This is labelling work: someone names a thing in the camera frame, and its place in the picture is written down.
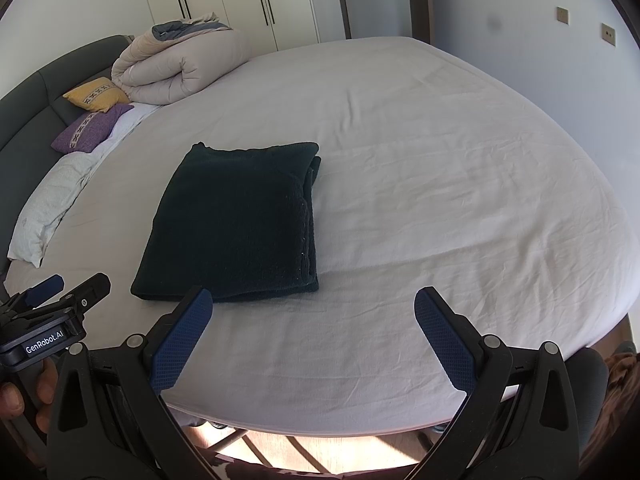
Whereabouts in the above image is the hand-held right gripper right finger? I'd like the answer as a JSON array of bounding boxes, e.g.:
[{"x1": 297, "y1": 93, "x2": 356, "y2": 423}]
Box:
[{"x1": 414, "y1": 286, "x2": 581, "y2": 480}]

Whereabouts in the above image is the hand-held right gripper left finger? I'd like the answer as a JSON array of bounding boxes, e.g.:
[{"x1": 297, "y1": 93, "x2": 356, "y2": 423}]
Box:
[{"x1": 45, "y1": 286, "x2": 216, "y2": 480}]

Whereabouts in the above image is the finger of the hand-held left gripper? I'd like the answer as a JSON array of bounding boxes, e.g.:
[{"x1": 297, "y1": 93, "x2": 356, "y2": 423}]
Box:
[
  {"x1": 22, "y1": 274, "x2": 65, "y2": 308},
  {"x1": 50, "y1": 272, "x2": 112, "y2": 322}
]

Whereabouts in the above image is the dark green sweater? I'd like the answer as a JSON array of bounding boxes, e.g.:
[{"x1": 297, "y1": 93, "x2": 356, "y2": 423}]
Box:
[{"x1": 130, "y1": 141, "x2": 322, "y2": 305}]

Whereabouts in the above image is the person's left hand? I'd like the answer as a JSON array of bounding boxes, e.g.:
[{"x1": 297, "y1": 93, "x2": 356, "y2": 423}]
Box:
[{"x1": 0, "y1": 357, "x2": 61, "y2": 433}]

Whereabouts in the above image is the white pillow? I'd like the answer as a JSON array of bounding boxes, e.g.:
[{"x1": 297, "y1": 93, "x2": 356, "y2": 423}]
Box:
[
  {"x1": 7, "y1": 152, "x2": 108, "y2": 268},
  {"x1": 90, "y1": 102, "x2": 166, "y2": 161}
]

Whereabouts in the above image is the bed with white sheet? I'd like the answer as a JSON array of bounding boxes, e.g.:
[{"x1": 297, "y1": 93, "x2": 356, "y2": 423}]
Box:
[{"x1": 5, "y1": 35, "x2": 633, "y2": 436}]

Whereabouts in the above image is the purple patterned pillow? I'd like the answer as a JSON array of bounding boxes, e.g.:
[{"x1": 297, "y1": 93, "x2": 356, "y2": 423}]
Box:
[{"x1": 50, "y1": 104, "x2": 135, "y2": 154}]

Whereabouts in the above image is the person's dark patterned clothing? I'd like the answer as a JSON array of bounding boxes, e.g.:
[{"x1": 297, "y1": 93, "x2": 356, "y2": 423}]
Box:
[{"x1": 200, "y1": 452, "x2": 431, "y2": 480}]

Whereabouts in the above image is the dark grey headboard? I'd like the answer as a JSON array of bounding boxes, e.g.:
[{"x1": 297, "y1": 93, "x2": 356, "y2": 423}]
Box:
[{"x1": 0, "y1": 34, "x2": 136, "y2": 273}]

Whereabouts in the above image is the brown patterned cloth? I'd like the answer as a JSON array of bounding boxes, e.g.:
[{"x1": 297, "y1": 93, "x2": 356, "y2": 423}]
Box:
[{"x1": 595, "y1": 340, "x2": 638, "y2": 441}]

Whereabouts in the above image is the yellow patterned pillow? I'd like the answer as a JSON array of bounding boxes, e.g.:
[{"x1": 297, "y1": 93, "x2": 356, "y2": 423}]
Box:
[{"x1": 62, "y1": 76, "x2": 132, "y2": 113}]

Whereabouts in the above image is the folded beige duvet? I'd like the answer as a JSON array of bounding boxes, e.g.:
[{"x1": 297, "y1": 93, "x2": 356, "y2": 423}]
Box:
[{"x1": 111, "y1": 17, "x2": 253, "y2": 106}]

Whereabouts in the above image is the white wardrobe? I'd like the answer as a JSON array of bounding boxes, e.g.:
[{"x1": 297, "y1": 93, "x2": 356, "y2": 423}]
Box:
[{"x1": 136, "y1": 0, "x2": 321, "y2": 61}]

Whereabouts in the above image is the brown door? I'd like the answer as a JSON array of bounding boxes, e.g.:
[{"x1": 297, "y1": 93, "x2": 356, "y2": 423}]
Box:
[{"x1": 407, "y1": 0, "x2": 441, "y2": 43}]

